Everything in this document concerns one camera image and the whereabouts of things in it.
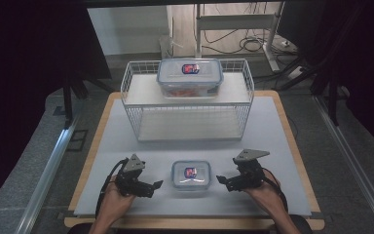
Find white table mat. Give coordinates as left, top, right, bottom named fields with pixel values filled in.
left=73, top=96, right=313, bottom=217

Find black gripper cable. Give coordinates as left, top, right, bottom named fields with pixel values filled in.
left=94, top=158, right=130, bottom=219
left=262, top=168, right=289, bottom=214

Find dark curtain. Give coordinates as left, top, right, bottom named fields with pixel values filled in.
left=277, top=0, right=374, bottom=159
left=0, top=0, right=113, bottom=217

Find person's left hand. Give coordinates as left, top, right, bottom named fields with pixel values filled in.
left=99, top=180, right=138, bottom=222

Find large clear food container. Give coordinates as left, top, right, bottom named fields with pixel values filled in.
left=156, top=58, right=224, bottom=99

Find person's dark pants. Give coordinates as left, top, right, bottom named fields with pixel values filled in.
left=67, top=214, right=314, bottom=234

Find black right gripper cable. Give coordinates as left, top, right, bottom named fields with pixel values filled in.
left=262, top=168, right=289, bottom=214

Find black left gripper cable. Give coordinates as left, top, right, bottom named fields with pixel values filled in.
left=94, top=158, right=130, bottom=219

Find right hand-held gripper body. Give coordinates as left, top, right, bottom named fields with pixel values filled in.
left=227, top=148, right=271, bottom=193

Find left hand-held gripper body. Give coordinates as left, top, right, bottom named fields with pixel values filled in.
left=114, top=153, right=155, bottom=199

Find pile of small peppers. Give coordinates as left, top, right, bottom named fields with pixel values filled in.
left=165, top=89, right=206, bottom=98

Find person's right hand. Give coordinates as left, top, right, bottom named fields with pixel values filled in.
left=243, top=169, right=286, bottom=218

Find aluminium rail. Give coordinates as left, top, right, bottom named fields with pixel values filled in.
left=314, top=96, right=374, bottom=234
left=14, top=113, right=81, bottom=234

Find bundle of black floor cables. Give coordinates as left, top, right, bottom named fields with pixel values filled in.
left=203, top=28, right=299, bottom=57

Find white panel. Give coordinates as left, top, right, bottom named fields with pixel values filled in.
left=87, top=5, right=173, bottom=57

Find black stand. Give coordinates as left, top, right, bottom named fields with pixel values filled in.
left=277, top=53, right=344, bottom=127
left=60, top=70, right=113, bottom=131

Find white wire rack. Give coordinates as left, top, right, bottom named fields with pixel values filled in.
left=120, top=58, right=255, bottom=143

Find white metal desk frame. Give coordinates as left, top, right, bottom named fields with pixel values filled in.
left=194, top=1, right=282, bottom=73

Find small clear food container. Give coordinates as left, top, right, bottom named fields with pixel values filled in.
left=170, top=160, right=212, bottom=191

